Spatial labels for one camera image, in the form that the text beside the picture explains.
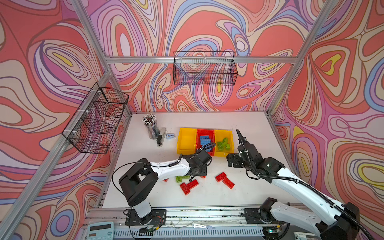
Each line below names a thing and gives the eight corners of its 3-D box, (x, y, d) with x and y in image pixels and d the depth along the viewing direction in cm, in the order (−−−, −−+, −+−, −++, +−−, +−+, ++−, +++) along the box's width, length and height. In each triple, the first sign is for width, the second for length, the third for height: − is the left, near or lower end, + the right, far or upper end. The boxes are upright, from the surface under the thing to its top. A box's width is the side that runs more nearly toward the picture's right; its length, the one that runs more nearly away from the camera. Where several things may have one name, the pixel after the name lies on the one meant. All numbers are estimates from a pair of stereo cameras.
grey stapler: (156, 146, 101) (155, 143, 98) (161, 129, 111) (160, 125, 108) (162, 147, 101) (161, 144, 98) (167, 129, 111) (166, 126, 108)
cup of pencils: (148, 139, 105) (141, 123, 91) (150, 130, 111) (144, 113, 97) (158, 139, 105) (153, 123, 91) (160, 130, 111) (156, 113, 97)
